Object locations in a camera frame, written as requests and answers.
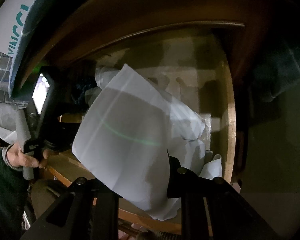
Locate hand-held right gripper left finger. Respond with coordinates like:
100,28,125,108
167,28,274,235
21,177,120,240

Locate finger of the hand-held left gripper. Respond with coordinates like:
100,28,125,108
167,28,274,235
56,121,78,153

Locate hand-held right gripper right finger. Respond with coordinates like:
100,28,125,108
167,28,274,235
166,156,278,240

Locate thin white cloth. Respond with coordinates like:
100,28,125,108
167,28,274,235
72,64,182,221

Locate wooden drawer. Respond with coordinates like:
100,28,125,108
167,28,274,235
44,27,238,235

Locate white shoe box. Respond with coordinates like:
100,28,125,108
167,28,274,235
0,0,44,80

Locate person's left forearm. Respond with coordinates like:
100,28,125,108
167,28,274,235
0,149,32,240

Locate person's left hand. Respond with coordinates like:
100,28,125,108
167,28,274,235
5,144,50,170

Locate grey plaid quilt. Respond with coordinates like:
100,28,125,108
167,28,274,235
0,47,15,103

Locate white crumpled garment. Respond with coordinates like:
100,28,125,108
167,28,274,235
94,52,127,89

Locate wooden nightstand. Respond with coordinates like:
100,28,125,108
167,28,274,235
15,0,300,188

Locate blue checked cloth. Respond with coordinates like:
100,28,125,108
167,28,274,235
9,0,300,103

